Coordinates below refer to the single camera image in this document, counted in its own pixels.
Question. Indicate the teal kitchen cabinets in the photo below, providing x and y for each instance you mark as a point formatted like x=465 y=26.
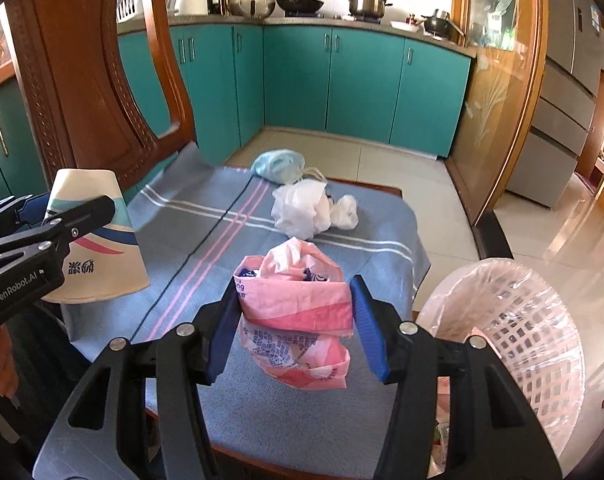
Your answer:
x=241 y=78

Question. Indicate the white paper cup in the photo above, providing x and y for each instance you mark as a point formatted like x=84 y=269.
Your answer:
x=106 y=263

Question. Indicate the steel stock pot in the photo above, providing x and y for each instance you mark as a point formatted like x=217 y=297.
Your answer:
x=372 y=10

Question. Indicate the white dish rack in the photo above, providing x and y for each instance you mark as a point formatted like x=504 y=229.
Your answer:
x=128 y=9

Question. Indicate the black wok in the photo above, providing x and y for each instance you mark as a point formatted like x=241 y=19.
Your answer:
x=300 y=7

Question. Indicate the small white plastic bag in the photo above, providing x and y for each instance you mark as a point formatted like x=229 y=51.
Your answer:
x=343 y=213

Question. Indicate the small black pot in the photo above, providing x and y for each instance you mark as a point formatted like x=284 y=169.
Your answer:
x=440 y=24

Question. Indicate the pink white printed plastic bag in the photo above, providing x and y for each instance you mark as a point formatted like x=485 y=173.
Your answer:
x=296 y=310

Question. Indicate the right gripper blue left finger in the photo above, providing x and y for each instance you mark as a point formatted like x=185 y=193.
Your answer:
x=191 y=355

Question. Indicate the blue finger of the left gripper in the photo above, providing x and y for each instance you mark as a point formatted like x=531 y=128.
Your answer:
x=17 y=213

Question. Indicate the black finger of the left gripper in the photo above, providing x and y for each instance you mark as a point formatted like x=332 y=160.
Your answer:
x=59 y=231

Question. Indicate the steel pot lid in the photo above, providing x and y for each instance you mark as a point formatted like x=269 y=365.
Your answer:
x=252 y=8

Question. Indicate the pink lined trash basket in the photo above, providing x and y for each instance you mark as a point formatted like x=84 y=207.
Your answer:
x=527 y=324

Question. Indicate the carved wooden chair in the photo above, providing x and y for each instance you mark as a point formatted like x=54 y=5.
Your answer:
x=81 y=108

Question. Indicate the light blue face mask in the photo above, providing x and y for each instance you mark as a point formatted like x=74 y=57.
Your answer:
x=284 y=167

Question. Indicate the grey refrigerator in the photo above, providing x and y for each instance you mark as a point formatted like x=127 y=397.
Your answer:
x=564 y=110

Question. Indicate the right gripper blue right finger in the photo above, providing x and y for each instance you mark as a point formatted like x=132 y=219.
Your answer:
x=402 y=354

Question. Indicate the wooden glass door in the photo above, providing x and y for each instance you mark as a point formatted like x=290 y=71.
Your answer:
x=509 y=40

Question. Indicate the blue striped towel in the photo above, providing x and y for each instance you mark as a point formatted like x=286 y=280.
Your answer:
x=296 y=390

